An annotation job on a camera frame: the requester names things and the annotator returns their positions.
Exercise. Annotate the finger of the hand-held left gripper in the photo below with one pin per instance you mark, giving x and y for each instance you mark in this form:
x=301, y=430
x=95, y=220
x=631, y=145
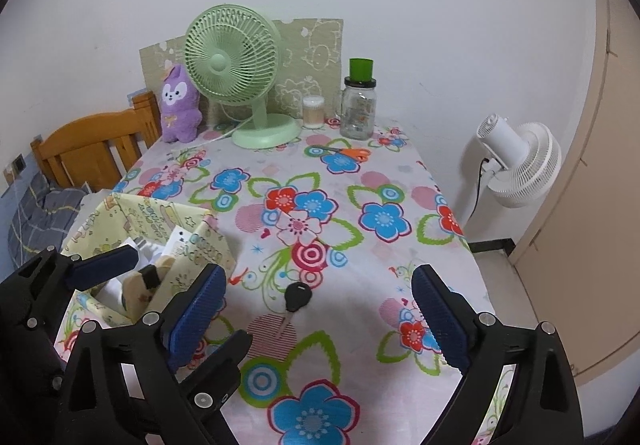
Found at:
x=220, y=370
x=105, y=266

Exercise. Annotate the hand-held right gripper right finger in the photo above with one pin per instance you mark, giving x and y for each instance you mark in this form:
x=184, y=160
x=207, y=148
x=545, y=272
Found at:
x=440, y=320

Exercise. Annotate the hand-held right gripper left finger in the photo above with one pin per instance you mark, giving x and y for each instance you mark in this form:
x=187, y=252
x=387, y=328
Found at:
x=195, y=317

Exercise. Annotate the white wall plug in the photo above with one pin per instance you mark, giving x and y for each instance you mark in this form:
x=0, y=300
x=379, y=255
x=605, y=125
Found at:
x=142, y=251

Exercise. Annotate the beige cartoon clip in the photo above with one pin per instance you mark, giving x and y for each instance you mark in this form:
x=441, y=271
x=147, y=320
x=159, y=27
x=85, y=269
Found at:
x=137, y=295

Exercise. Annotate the yellow cartoon fabric storage box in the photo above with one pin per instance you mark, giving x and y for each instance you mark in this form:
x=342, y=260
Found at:
x=150, y=212

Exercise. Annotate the black car key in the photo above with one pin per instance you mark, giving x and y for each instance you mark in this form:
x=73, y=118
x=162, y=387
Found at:
x=298, y=297

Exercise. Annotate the grey plaid blanket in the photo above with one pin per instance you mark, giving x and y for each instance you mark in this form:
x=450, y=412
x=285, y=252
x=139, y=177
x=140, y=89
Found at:
x=40, y=215

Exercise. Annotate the floral tablecloth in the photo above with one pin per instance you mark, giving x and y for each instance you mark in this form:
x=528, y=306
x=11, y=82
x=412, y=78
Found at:
x=350, y=250

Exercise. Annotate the wooden bed headboard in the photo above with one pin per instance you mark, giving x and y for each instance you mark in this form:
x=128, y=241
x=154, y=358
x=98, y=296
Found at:
x=85, y=145

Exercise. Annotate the purple plush rabbit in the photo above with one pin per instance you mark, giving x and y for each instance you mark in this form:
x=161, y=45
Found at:
x=177, y=117

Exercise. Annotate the white standing fan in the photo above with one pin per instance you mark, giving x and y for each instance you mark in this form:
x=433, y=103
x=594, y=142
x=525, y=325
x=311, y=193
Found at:
x=530, y=165

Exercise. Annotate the beige wardrobe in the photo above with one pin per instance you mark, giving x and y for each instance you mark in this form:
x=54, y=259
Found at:
x=600, y=175

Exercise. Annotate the glass jar with green lid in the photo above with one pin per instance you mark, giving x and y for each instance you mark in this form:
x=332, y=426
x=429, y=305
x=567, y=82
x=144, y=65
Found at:
x=357, y=110

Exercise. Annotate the green desk fan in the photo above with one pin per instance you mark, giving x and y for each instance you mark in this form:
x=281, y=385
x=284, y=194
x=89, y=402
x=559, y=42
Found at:
x=217, y=62

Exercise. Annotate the clear cotton swab container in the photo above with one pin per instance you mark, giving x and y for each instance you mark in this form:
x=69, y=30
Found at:
x=313, y=112

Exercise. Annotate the beige cartoon print board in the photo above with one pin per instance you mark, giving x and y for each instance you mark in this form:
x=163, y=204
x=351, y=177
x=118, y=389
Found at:
x=310, y=55

